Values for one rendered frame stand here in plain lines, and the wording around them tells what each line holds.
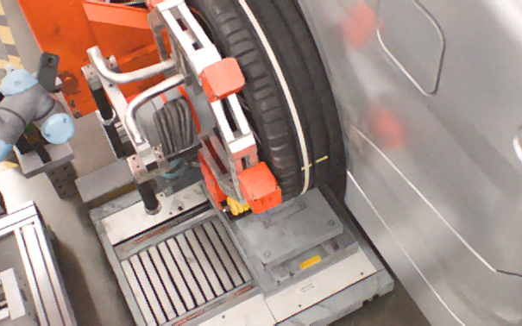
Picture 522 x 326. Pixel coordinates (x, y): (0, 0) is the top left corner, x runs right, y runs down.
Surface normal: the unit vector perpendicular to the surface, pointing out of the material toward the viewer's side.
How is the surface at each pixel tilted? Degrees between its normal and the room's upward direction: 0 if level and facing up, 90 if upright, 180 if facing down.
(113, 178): 0
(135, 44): 90
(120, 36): 90
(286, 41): 31
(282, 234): 0
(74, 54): 90
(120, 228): 0
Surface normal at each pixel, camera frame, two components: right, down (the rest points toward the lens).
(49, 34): 0.45, 0.71
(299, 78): 0.27, 0.11
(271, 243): -0.08, -0.58
